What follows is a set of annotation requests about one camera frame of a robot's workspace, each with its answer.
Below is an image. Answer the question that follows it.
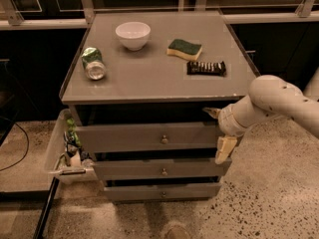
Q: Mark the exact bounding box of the white ceramic bowl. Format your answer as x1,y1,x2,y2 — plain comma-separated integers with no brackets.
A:
116,22,151,51

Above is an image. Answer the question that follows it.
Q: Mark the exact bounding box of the green soda can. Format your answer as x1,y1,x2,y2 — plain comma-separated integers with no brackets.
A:
81,47,106,81

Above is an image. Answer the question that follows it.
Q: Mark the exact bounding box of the grey top drawer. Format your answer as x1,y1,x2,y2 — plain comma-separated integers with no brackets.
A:
76,121,224,153

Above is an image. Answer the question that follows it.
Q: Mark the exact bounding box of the metal railing frame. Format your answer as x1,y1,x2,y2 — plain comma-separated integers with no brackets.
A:
0,0,319,29

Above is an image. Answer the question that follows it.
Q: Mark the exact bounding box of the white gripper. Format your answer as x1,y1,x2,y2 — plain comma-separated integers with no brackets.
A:
202,105,247,164

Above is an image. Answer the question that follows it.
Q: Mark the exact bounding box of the grey drawer cabinet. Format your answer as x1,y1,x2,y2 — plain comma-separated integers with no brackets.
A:
60,12,258,188

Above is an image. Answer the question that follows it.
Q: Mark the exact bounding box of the black snack bar wrapper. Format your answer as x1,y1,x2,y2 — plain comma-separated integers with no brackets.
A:
186,62,226,77

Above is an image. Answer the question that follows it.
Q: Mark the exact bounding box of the black cable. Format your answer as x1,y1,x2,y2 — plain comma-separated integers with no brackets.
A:
0,116,30,172

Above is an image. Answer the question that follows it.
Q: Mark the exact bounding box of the black bar on floor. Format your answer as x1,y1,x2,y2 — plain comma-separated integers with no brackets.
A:
33,177,60,239

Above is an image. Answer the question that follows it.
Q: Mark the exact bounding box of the grey drawer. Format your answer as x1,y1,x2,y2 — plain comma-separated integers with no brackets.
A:
94,158,231,180
76,121,224,153
104,183,221,201

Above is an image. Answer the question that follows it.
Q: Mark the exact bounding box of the yellow green sponge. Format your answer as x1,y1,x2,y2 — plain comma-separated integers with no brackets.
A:
166,39,202,61

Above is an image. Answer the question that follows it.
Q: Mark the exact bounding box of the grey bottom drawer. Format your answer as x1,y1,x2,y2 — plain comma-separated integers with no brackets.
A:
104,183,221,201

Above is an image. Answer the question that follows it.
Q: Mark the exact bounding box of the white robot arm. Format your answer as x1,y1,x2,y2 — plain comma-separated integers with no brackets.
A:
203,75,319,164

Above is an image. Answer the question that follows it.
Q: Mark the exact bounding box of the grey middle drawer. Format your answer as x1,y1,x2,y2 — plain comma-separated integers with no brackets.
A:
94,158,231,180

